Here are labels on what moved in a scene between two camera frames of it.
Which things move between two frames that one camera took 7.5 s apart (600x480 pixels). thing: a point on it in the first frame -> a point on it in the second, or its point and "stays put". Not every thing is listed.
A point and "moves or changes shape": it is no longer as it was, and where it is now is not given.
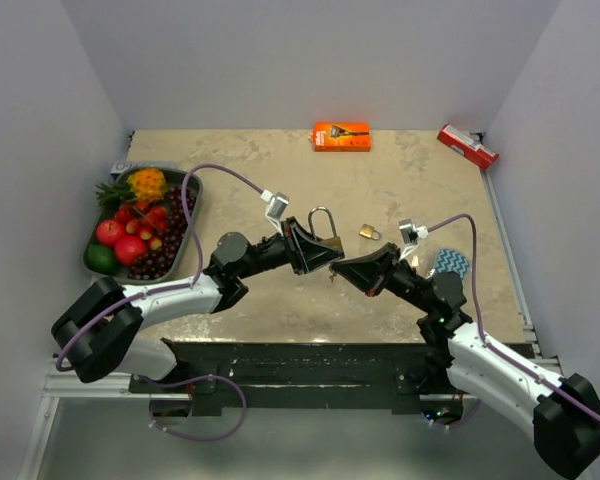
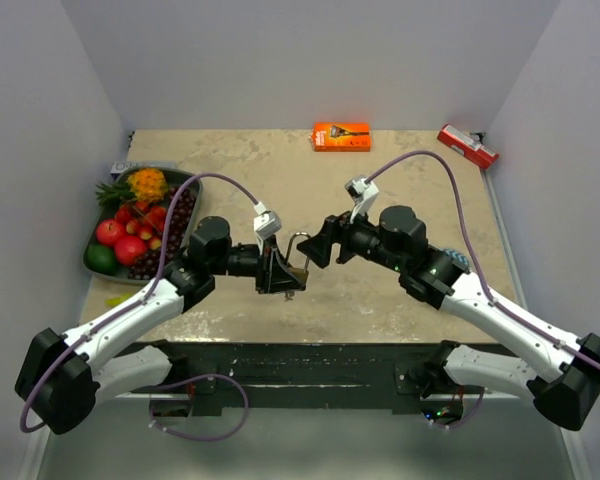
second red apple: [130, 250] stays put
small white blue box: [117, 167] stays put
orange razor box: [342, 137] stays put
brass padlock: [334, 242] moves or changes shape
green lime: [102, 258] stays put
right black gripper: [373, 271] -> [336, 230]
